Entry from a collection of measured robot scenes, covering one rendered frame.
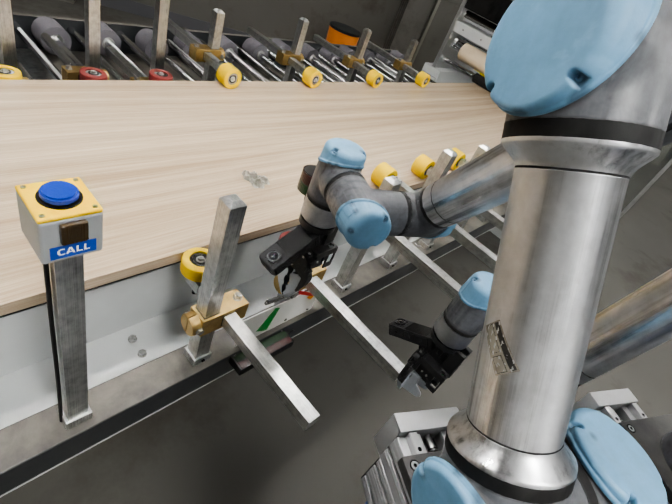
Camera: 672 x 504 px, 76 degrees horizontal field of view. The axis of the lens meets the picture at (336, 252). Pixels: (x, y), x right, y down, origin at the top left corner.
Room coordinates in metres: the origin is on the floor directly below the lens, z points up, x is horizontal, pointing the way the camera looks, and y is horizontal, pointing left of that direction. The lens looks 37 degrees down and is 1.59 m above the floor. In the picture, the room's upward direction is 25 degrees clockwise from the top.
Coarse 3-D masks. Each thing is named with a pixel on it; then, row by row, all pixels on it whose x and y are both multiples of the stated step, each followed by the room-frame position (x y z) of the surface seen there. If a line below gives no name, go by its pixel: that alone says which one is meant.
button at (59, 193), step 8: (48, 184) 0.36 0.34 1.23; (56, 184) 0.36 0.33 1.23; (64, 184) 0.37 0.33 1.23; (72, 184) 0.37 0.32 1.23; (40, 192) 0.34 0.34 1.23; (48, 192) 0.35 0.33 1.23; (56, 192) 0.35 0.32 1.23; (64, 192) 0.36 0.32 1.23; (72, 192) 0.36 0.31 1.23; (48, 200) 0.34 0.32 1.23; (56, 200) 0.34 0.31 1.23; (64, 200) 0.35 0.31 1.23; (72, 200) 0.35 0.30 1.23
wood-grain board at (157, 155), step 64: (0, 128) 0.79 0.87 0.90; (64, 128) 0.90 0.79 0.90; (128, 128) 1.03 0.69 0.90; (192, 128) 1.18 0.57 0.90; (256, 128) 1.36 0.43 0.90; (320, 128) 1.59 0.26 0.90; (384, 128) 1.88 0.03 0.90; (448, 128) 2.27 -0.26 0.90; (0, 192) 0.61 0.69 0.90; (128, 192) 0.78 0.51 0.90; (192, 192) 0.88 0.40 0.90; (256, 192) 1.00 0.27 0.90; (0, 256) 0.47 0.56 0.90; (128, 256) 0.60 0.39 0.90
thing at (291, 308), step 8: (304, 296) 0.82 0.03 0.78; (280, 304) 0.75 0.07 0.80; (288, 304) 0.77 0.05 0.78; (296, 304) 0.80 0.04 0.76; (304, 304) 0.84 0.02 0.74; (312, 304) 0.87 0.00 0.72; (264, 312) 0.70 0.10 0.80; (280, 312) 0.76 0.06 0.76; (288, 312) 0.79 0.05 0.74; (296, 312) 0.82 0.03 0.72; (248, 320) 0.66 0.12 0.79; (256, 320) 0.69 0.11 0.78; (264, 320) 0.71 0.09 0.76; (272, 320) 0.74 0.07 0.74; (280, 320) 0.77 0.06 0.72; (256, 328) 0.70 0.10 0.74
